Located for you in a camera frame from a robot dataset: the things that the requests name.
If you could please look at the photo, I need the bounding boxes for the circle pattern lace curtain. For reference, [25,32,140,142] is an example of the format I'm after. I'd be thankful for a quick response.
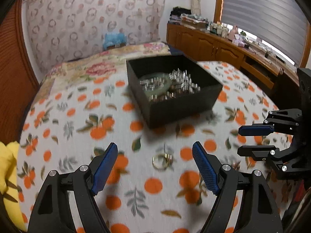
[24,0,165,73]

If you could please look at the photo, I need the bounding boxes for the orange print tablecloth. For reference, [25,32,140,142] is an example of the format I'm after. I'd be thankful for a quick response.
[17,62,298,232]

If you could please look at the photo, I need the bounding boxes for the pearl bead necklace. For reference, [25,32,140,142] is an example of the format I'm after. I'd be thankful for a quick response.
[167,68,203,95]

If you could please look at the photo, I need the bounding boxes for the gold finger rings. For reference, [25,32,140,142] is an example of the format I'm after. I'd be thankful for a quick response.
[152,152,175,170]

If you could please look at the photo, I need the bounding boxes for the yellow plush toy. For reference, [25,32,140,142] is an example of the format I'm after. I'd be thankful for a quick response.
[1,142,28,231]

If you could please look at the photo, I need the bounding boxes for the black square jewelry box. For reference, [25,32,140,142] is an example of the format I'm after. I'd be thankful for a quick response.
[127,54,222,129]

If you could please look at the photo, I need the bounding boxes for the stack of folded clothes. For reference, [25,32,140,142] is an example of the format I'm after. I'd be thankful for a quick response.
[168,6,209,30]

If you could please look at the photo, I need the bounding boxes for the wooden sideboard cabinet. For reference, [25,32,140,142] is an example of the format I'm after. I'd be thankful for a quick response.
[166,23,299,94]

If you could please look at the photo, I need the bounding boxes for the grey zebra window blind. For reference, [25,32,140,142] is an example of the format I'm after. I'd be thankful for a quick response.
[221,0,307,65]

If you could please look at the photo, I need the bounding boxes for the bottles and clutter on sideboard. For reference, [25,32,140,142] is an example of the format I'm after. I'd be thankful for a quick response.
[207,22,288,64]

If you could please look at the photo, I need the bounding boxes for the floral bed quilt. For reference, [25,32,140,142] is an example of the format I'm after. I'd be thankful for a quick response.
[33,42,171,104]

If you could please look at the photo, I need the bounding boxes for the blue tissue gift box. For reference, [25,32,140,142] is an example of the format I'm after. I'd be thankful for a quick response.
[103,33,127,50]

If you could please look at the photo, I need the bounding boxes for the wooden louvered wardrobe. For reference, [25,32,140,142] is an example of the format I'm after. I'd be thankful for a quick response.
[1,0,39,145]

